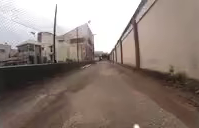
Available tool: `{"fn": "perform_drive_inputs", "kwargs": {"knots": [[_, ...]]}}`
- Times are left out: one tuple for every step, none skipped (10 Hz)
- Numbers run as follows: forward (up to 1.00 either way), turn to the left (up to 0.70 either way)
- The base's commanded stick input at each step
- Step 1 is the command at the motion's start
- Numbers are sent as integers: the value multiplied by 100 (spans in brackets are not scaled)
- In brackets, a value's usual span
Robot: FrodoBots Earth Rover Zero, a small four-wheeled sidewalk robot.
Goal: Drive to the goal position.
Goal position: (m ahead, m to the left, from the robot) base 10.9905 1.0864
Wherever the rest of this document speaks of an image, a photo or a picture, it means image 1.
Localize distant building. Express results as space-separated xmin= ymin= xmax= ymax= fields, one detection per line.
xmin=93 ymin=50 xmax=105 ymax=62

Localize large pale industrial building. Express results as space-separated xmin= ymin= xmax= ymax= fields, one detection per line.
xmin=62 ymin=22 xmax=96 ymax=63

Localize brown dirt road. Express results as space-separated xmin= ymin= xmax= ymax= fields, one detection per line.
xmin=0 ymin=60 xmax=199 ymax=128

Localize tall dark utility pole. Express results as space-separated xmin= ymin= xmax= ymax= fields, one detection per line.
xmin=52 ymin=3 xmax=59 ymax=64

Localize white building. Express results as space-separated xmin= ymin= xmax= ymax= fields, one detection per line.
xmin=36 ymin=31 xmax=65 ymax=64

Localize small building with pale roof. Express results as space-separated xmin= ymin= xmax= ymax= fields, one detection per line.
xmin=15 ymin=39 xmax=43 ymax=65

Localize long beige boundary wall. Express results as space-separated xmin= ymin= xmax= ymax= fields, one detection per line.
xmin=108 ymin=0 xmax=199 ymax=82

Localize low dark wall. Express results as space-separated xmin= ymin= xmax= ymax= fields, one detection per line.
xmin=0 ymin=59 xmax=96 ymax=97

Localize weeds along wall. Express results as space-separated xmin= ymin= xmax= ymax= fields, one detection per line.
xmin=165 ymin=64 xmax=199 ymax=98

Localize chain-link fence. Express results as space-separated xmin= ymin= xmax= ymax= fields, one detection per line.
xmin=0 ymin=0 xmax=56 ymax=68

